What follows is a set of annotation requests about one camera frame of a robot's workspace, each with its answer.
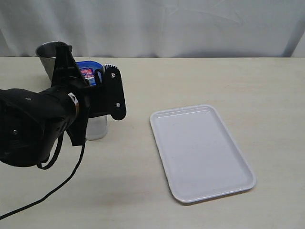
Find white rectangular plastic tray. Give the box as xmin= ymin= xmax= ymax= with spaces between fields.
xmin=150 ymin=104 xmax=256 ymax=204

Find white backdrop curtain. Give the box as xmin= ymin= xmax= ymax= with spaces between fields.
xmin=0 ymin=0 xmax=305 ymax=57

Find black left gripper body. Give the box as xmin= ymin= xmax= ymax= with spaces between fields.
xmin=66 ymin=64 xmax=126 ymax=146

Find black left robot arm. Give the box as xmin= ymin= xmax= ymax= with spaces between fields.
xmin=0 ymin=44 xmax=126 ymax=167

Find blue snap-lock container lid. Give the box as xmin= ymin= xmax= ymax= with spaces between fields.
xmin=77 ymin=61 xmax=103 ymax=86

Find stainless steel cup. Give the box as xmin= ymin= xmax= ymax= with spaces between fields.
xmin=36 ymin=41 xmax=72 ymax=82

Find clear tall plastic container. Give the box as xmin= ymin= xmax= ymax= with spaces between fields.
xmin=86 ymin=115 xmax=108 ymax=141

